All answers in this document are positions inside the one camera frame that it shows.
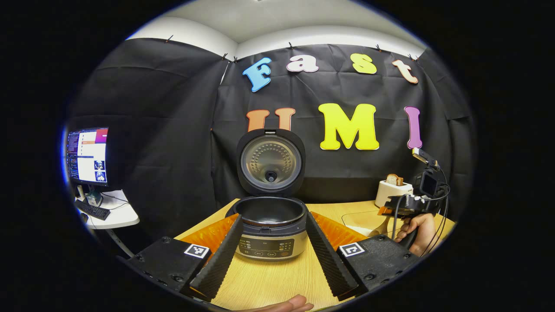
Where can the clear plastic container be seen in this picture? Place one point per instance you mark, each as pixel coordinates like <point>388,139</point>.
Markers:
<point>357,218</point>

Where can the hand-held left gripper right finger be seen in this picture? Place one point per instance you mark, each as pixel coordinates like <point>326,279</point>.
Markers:
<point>327,260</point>

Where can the white side table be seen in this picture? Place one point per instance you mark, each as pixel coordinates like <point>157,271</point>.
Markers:
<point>119,214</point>

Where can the silver black rice cooker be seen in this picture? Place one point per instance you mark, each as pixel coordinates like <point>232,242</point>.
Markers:
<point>271,242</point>

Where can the white toaster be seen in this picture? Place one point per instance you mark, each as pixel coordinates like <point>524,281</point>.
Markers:
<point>388,194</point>

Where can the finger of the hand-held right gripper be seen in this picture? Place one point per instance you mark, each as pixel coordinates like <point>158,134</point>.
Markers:
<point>385,211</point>

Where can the black backdrop cloth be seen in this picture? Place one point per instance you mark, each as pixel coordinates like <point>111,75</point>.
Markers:
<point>173,130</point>

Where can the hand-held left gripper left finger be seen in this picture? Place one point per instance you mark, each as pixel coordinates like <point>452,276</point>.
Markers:
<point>223,260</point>

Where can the wooden spoon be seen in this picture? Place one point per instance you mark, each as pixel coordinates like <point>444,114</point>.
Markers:
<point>380,225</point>

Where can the computer monitor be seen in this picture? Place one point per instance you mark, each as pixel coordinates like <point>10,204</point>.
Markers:
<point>89,156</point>

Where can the black keyboard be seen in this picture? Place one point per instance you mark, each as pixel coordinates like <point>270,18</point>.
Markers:
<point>93,210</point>

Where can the toast bread slice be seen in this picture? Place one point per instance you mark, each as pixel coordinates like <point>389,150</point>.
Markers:
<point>399,180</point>
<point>391,180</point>

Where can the white rice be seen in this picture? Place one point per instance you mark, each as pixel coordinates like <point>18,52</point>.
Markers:
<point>360,229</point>

